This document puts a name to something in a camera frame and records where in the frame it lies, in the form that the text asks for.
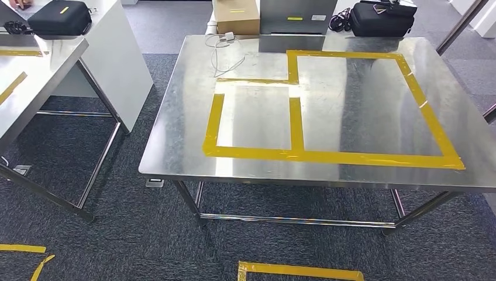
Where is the person's hand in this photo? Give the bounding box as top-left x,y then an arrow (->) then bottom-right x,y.
8,0 -> 35,11

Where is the stainless steel workbench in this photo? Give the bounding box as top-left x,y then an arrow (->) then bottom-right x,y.
138,34 -> 496,237

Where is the yellow tape outline on workbench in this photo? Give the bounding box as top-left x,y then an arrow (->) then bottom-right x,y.
202,49 -> 466,170

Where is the grey laptop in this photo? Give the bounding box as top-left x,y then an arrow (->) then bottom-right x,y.
0,3 -> 37,25

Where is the black device on side table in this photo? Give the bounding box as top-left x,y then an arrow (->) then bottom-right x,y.
27,0 -> 93,37

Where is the yellow tape on side table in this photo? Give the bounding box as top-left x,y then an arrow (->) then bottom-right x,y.
0,49 -> 49,106

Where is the white panel furniture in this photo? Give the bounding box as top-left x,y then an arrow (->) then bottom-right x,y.
23,0 -> 154,135

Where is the white cylinder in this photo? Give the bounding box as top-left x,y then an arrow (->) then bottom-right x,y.
205,11 -> 219,36

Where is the brown cardboard box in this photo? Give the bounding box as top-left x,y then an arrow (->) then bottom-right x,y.
212,0 -> 261,36

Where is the yellow floor tape square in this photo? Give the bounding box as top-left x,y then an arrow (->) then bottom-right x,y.
0,244 -> 56,281
237,261 -> 365,281

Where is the grey metal box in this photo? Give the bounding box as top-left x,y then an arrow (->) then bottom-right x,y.
259,0 -> 339,36

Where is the black bag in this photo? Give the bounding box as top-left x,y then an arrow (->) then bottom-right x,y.
350,2 -> 415,39

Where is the white display block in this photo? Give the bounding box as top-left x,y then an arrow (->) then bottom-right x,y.
449,0 -> 496,39

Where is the black cable bundle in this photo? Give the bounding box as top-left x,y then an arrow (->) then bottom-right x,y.
3,20 -> 35,36

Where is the steel frame side table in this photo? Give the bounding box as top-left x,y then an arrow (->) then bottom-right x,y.
0,34 -> 130,224

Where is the white charger with cable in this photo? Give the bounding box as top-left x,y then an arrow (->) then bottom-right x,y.
204,32 -> 247,78

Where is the black coiled cable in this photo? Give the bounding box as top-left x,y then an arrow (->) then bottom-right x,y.
328,8 -> 353,33

